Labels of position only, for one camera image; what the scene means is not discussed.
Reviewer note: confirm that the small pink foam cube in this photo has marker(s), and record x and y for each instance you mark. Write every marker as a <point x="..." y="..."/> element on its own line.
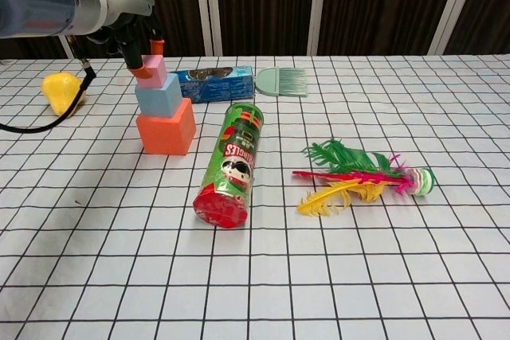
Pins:
<point x="156" y="71"/>

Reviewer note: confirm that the mint green comb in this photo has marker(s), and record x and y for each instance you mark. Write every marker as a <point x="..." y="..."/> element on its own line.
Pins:
<point x="271" y="81"/>

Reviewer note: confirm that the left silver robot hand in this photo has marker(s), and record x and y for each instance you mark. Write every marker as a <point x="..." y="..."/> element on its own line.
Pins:
<point x="127" y="1"/>

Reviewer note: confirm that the large orange foam cube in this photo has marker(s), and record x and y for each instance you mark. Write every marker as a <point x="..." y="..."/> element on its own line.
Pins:
<point x="163" y="135"/>

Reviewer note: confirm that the white black-grid tablecloth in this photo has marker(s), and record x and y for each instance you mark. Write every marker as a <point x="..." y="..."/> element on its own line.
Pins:
<point x="318" y="276"/>

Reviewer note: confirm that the blue foam cube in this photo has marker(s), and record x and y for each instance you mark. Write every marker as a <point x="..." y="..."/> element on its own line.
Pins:
<point x="157" y="99"/>

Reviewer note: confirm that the green Pringles can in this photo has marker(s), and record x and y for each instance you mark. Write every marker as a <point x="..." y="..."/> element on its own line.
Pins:
<point x="233" y="157"/>

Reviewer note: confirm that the white screen frame post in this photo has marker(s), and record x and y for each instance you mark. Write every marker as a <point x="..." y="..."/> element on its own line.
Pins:
<point x="452" y="5"/>
<point x="69" y="47"/>
<point x="318" y="5"/>
<point x="207" y="5"/>

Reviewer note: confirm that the yellow toy pear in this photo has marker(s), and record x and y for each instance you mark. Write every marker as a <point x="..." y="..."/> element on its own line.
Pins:
<point x="57" y="91"/>

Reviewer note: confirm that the colourful feather shuttlecock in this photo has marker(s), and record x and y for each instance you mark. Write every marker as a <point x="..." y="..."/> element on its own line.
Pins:
<point x="350" y="165"/>

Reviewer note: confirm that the blue Oreo cookie box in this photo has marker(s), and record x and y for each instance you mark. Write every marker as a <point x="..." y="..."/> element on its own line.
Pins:
<point x="219" y="87"/>

